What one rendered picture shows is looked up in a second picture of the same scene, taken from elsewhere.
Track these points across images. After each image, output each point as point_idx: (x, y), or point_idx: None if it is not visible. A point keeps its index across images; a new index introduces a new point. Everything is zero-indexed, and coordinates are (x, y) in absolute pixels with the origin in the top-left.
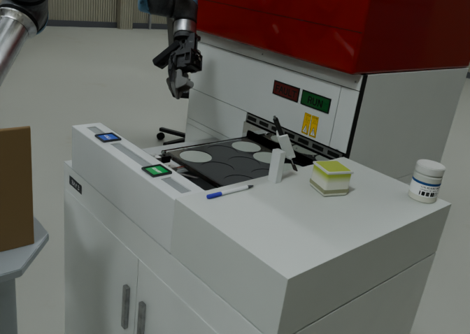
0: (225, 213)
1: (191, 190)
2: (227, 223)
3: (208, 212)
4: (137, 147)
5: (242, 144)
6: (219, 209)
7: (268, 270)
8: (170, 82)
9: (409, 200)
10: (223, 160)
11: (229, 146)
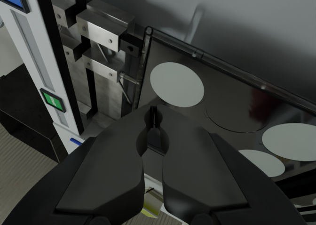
0: (73, 145)
1: (69, 127)
2: (69, 146)
3: (65, 139)
4: (51, 52)
5: (309, 138)
6: (72, 143)
7: None
8: (98, 135)
9: None
10: (195, 119)
11: (274, 121)
